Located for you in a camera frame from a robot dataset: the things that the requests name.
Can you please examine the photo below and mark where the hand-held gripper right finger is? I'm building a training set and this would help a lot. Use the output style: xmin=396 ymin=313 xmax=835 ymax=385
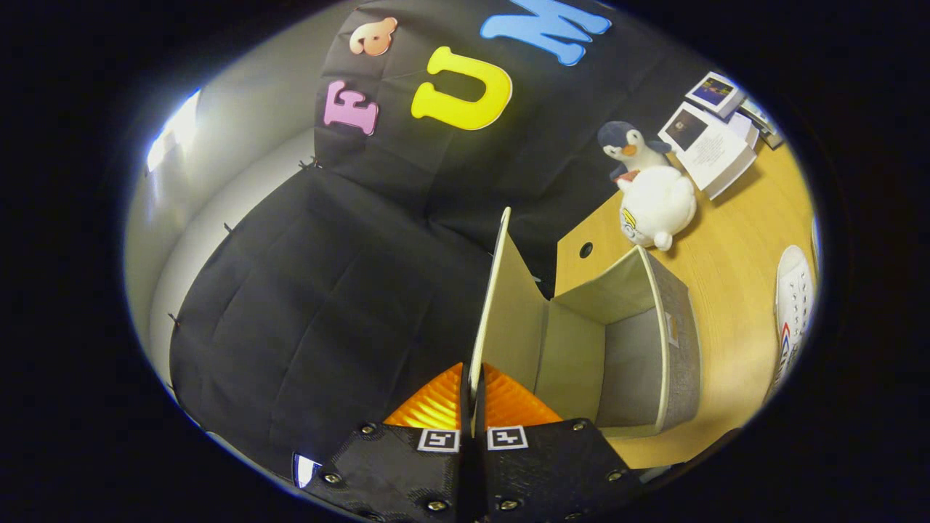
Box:
xmin=474 ymin=362 xmax=644 ymax=523

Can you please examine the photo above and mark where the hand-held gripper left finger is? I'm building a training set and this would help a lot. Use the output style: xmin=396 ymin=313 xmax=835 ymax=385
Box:
xmin=302 ymin=362 xmax=472 ymax=523

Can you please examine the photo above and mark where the grey fabric storage box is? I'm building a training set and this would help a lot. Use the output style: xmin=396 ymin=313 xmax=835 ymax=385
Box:
xmin=469 ymin=207 xmax=702 ymax=439

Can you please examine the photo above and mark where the white canvas shoe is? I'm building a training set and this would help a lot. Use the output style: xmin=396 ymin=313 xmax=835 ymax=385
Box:
xmin=767 ymin=245 xmax=816 ymax=397

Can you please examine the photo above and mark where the white round plush toy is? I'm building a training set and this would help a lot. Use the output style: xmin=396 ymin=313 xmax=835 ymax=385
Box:
xmin=618 ymin=166 xmax=698 ymax=252

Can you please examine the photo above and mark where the penguin plush toy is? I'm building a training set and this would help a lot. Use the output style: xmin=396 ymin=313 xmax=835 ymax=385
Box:
xmin=597 ymin=121 xmax=673 ymax=182

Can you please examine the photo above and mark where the white book with portrait cover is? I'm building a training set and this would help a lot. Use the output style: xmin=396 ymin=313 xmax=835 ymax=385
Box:
xmin=658 ymin=102 xmax=759 ymax=200

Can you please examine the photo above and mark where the plain white book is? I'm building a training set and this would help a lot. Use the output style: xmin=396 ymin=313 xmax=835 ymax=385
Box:
xmin=727 ymin=113 xmax=762 ymax=150

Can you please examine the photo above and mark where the book with pale green cover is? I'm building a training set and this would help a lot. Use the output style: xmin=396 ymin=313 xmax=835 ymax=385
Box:
xmin=741 ymin=98 xmax=778 ymax=139

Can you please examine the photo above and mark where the book with blue picture cover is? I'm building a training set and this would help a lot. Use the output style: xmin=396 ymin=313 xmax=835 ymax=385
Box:
xmin=685 ymin=71 xmax=747 ymax=118

